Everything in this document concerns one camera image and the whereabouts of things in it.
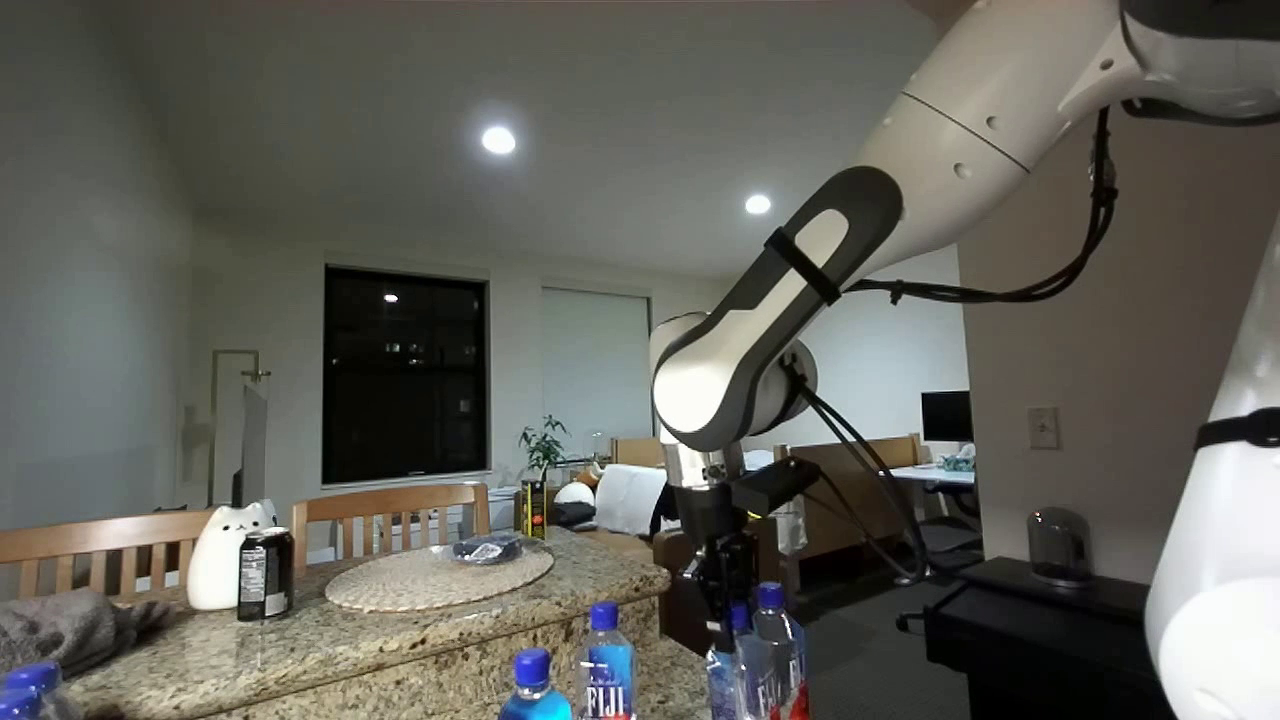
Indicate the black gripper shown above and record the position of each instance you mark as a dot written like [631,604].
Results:
[721,518]

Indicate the Fiji water bottle blue cap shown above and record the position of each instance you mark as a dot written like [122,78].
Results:
[781,661]
[532,674]
[724,674]
[610,666]

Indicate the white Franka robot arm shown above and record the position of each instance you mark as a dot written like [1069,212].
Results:
[963,120]

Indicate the white bag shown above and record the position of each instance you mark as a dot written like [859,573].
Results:
[631,501]

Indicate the yellow bottle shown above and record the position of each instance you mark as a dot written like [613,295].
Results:
[532,509]

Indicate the green potted plant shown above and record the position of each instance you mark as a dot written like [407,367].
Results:
[544,445]

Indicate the dark office chair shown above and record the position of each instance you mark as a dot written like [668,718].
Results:
[946,544]

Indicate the white desk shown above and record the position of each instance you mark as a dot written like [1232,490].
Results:
[933,475]

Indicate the small dark bowl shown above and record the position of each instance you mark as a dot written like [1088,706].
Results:
[486,551]

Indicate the white roller blind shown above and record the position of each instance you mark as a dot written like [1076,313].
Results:
[594,375]

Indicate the black desk monitor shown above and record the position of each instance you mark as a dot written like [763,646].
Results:
[946,417]

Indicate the glass jar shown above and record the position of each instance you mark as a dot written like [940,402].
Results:
[1057,543]

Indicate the wooden slat chair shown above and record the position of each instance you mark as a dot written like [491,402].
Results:
[92,534]
[385,505]

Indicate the round ceiling light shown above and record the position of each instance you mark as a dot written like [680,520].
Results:
[759,200]
[499,139]

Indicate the dark window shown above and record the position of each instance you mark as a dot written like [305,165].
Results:
[402,375]

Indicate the dark carton with label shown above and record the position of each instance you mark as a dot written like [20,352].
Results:
[265,573]

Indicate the grey cloth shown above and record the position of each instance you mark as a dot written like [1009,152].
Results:
[65,628]

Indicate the white light switch plate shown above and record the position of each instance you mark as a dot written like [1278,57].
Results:
[1044,431]

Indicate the thin metal stand frame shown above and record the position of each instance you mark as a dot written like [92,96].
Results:
[213,426]

